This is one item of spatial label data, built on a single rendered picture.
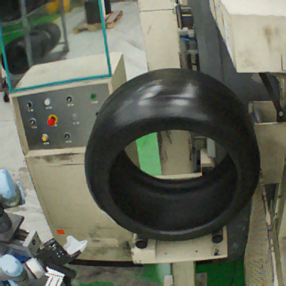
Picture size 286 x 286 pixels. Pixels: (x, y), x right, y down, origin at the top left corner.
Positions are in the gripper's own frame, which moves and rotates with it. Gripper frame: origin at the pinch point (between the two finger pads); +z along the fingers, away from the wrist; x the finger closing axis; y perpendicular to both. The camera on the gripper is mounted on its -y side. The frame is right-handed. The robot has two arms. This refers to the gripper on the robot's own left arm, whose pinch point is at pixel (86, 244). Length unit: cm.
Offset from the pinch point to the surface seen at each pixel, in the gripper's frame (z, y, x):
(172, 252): 26.9, -24.2, -0.2
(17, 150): 30, -9, 285
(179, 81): 45, 37, -22
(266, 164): 76, -13, -11
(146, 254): 17.8, -18.0, 0.7
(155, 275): 38, -84, 77
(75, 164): 30, 5, 73
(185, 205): 43.3, -12.8, 6.0
